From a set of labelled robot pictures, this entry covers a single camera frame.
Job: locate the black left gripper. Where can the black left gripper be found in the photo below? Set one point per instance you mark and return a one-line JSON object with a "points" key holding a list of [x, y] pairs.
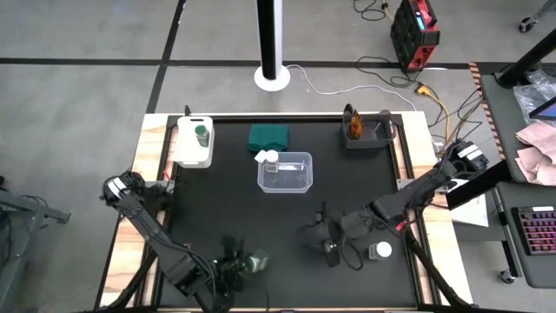
{"points": [[230, 265]]}

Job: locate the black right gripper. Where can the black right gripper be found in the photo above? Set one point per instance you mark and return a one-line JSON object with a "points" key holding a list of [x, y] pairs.
{"points": [[321, 232]]}

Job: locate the green-lid spice jar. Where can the green-lid spice jar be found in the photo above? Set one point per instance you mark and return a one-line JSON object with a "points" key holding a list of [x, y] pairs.
{"points": [[201, 131], [259, 262]]}

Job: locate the white-lid spice jar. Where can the white-lid spice jar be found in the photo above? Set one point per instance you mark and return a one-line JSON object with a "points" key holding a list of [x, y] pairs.
{"points": [[383, 249], [271, 157]]}

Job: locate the orange spice packet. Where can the orange spice packet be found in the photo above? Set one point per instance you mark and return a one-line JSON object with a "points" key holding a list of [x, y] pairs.
{"points": [[356, 124]]}

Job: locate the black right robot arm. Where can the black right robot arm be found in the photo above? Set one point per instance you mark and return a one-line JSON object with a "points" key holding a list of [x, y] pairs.
{"points": [[417, 187]]}

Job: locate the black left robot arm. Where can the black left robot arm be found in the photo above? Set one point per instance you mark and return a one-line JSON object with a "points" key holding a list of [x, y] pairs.
{"points": [[147, 226]]}

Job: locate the black table mat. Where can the black table mat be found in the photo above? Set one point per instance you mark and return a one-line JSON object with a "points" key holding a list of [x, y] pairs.
{"points": [[282, 226]]}

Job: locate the clear plastic container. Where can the clear plastic container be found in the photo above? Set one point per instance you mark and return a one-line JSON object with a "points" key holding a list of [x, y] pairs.
{"points": [[295, 180]]}

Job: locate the white paper tag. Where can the white paper tag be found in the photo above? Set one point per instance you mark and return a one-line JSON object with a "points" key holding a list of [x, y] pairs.
{"points": [[260, 156]]}

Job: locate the black plastic bin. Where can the black plastic bin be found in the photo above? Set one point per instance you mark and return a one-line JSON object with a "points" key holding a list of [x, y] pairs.
{"points": [[373, 135]]}

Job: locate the folded green cloth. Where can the folded green cloth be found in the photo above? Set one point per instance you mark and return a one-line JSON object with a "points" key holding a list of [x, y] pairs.
{"points": [[268, 138]]}

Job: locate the white plastic bin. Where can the white plastic bin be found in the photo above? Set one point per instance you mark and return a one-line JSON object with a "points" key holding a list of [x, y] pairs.
{"points": [[187, 148]]}

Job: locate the white paper sheet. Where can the white paper sheet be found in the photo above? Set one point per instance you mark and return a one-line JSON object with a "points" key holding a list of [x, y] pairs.
{"points": [[471, 215]]}

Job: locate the black metal beam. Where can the black metal beam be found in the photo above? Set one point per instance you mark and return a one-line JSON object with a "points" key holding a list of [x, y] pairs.
{"points": [[478, 187], [525, 58]]}

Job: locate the white pole on round base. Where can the white pole on round base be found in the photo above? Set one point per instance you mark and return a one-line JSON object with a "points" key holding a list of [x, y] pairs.
{"points": [[266, 83]]}

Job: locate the desk caster wheel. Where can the desk caster wheel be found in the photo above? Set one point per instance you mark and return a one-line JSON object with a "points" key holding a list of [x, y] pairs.
{"points": [[506, 276]]}

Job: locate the dark grey desk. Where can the dark grey desk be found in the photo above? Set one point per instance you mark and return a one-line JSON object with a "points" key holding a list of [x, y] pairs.
{"points": [[504, 130]]}

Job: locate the backlit keyboard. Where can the backlit keyboard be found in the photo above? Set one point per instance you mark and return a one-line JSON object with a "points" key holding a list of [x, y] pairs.
{"points": [[538, 230]]}

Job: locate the red and black crate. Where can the red and black crate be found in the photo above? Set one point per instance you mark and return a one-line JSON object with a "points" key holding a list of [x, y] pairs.
{"points": [[412, 39]]}

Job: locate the pink cloth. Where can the pink cloth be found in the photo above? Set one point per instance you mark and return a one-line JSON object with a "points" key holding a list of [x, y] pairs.
{"points": [[538, 152]]}

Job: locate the grey metal stand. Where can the grey metal stand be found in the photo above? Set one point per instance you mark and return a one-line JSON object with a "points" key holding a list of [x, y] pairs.
{"points": [[26, 213]]}

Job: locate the clear plastic bag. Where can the clear plastic bag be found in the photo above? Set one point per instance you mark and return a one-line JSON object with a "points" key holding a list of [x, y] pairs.
{"points": [[532, 93]]}

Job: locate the tablet screen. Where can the tablet screen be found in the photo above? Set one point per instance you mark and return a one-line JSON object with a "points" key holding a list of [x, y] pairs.
{"points": [[547, 111]]}

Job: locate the chair caster wheel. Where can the chair caster wheel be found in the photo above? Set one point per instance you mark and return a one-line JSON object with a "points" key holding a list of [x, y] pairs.
{"points": [[527, 24]]}

